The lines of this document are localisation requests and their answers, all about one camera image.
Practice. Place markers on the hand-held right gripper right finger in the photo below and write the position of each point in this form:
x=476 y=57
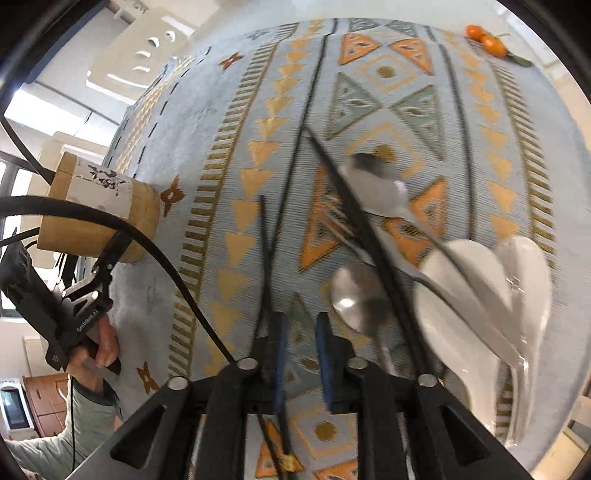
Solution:
x=325 y=355

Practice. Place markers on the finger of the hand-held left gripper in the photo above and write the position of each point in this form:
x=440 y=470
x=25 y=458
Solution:
x=111 y=256

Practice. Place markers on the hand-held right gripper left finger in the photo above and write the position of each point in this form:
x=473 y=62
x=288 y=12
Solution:
x=279 y=355

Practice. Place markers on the bamboo utensil holder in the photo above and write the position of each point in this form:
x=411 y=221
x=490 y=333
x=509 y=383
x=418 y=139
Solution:
x=138 y=207

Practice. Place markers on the metal spoon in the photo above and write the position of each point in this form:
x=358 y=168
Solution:
x=374 y=189
x=358 y=295

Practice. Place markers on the pile of black chopsticks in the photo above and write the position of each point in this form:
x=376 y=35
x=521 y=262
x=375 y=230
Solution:
x=375 y=251

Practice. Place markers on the black gold-tipped chopstick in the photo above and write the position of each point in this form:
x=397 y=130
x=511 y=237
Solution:
x=265 y=240

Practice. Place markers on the white ceramic spoon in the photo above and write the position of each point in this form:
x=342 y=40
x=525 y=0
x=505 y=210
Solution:
x=531 y=277
x=443 y=332

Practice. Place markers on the metal fork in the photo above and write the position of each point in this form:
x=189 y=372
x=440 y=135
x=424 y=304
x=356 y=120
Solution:
x=334 y=217

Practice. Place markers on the person's left forearm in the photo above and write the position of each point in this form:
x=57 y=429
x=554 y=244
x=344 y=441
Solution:
x=69 y=429

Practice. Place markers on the person's left hand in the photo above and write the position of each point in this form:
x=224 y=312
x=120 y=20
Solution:
x=104 y=346

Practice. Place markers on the wooden cabinet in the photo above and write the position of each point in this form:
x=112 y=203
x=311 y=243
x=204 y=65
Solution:
x=51 y=401

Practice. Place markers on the white microwave oven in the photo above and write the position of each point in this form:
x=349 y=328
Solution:
x=16 y=406

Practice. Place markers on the patterned woven table mat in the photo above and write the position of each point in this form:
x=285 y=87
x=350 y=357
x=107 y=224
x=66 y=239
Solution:
x=369 y=92

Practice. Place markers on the small orange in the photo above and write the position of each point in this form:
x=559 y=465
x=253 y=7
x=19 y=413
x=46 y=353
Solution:
x=475 y=31
x=493 y=44

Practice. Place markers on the green orange leaf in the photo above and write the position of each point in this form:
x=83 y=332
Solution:
x=518 y=58

